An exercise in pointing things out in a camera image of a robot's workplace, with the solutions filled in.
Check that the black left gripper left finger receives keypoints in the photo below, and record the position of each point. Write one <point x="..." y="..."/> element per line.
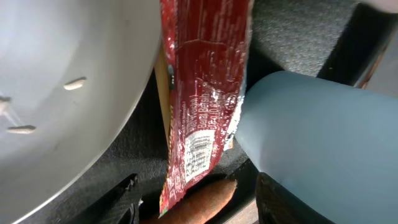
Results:
<point x="118" y="206"/>

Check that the blue cup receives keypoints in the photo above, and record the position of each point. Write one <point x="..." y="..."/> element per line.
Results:
<point x="331" y="145"/>

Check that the red snack wrapper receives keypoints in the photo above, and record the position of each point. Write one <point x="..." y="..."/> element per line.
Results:
<point x="206" y="45"/>

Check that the left wooden chopstick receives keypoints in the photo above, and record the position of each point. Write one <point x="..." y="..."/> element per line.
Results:
<point x="162" y="80"/>

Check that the light grey plate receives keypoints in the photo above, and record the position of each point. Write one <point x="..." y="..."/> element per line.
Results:
<point x="72" y="73"/>

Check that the orange carrot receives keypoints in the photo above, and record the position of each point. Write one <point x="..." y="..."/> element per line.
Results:
<point x="200" y="206"/>

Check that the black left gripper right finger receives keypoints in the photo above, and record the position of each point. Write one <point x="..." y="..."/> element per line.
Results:
<point x="276" y="205"/>

